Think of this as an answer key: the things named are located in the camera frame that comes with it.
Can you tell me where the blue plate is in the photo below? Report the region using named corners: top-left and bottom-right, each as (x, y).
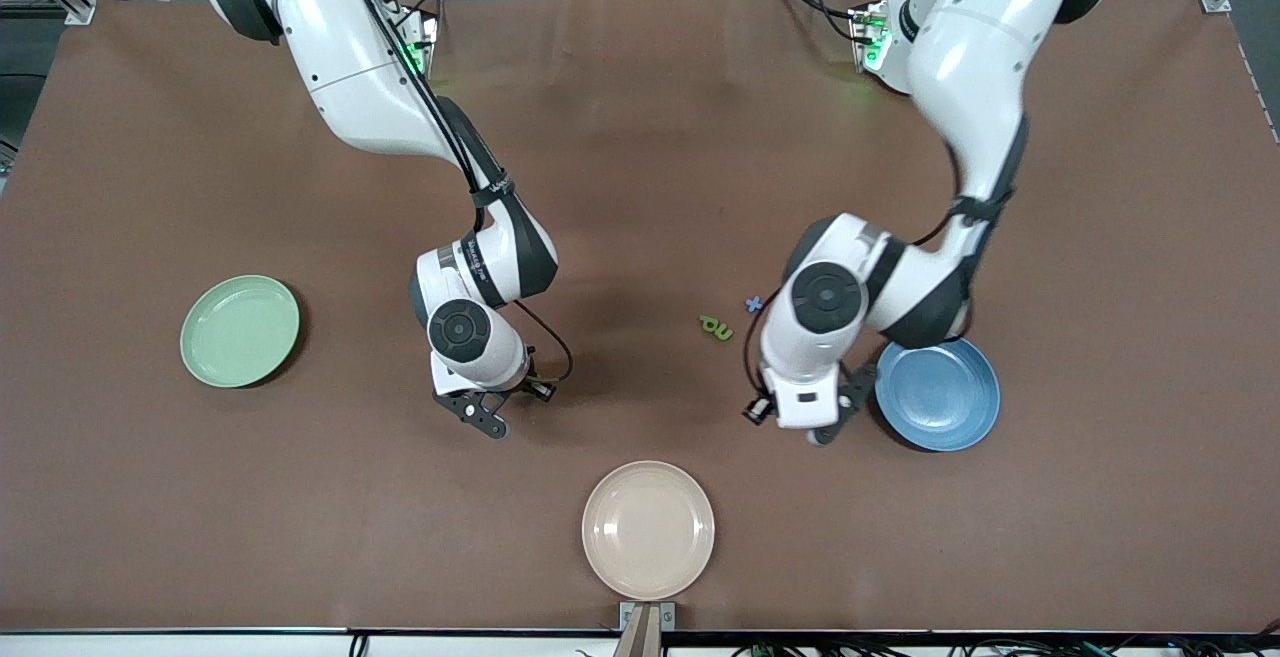
top-left (874, 337), bottom-right (1001, 453)

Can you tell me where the beige plate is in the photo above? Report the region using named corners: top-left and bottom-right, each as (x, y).
top-left (581, 460), bottom-right (717, 602)

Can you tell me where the light green plate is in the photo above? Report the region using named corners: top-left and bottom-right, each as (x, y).
top-left (180, 274), bottom-right (301, 389)

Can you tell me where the brown table cover sheet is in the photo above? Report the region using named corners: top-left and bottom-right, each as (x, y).
top-left (0, 0), bottom-right (1280, 635)

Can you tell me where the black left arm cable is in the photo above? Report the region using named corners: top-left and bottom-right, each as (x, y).
top-left (742, 152), bottom-right (1006, 408)

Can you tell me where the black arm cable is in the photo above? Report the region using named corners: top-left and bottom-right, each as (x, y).
top-left (300, 0), bottom-right (574, 388)
top-left (742, 152), bottom-right (1006, 408)

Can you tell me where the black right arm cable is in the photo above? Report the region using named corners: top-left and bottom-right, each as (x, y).
top-left (300, 0), bottom-right (574, 388)

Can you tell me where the aluminium camera post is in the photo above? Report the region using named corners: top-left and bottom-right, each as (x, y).
top-left (612, 605), bottom-right (665, 657)

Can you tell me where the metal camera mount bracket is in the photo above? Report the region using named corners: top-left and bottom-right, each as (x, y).
top-left (618, 601), bottom-right (677, 633)

